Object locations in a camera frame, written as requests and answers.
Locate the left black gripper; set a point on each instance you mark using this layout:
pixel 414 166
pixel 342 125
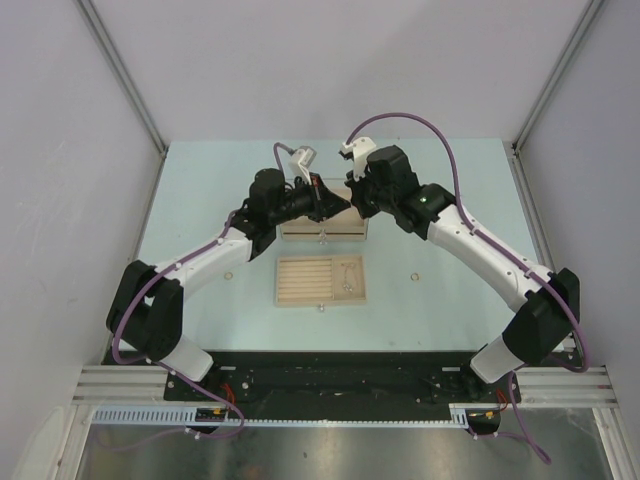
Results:
pixel 324 204

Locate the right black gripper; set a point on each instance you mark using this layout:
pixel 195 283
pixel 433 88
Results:
pixel 356 188

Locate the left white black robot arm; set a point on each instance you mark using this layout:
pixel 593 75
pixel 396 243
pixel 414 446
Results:
pixel 147 310

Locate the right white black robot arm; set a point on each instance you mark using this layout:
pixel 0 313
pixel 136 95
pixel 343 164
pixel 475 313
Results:
pixel 545 304

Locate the beige jewelry box clear case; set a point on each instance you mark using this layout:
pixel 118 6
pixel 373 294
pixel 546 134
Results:
pixel 348 226

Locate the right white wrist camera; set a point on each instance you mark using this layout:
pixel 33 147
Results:
pixel 358 151

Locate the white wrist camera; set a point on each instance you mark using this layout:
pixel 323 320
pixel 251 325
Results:
pixel 358 151
pixel 300 162

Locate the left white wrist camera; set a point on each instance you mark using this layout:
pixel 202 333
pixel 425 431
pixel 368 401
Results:
pixel 300 162

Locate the beige velvet ring tray drawer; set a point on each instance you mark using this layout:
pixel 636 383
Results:
pixel 332 280

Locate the grey slotted cable duct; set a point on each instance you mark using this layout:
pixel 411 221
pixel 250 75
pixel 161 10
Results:
pixel 215 417

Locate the right aluminium frame post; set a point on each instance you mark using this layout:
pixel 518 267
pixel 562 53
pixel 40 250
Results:
pixel 566 58

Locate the aluminium frame post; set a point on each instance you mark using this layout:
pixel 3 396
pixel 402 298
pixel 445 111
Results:
pixel 566 58
pixel 108 48

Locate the left aluminium frame post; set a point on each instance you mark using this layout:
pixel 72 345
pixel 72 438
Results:
pixel 108 48

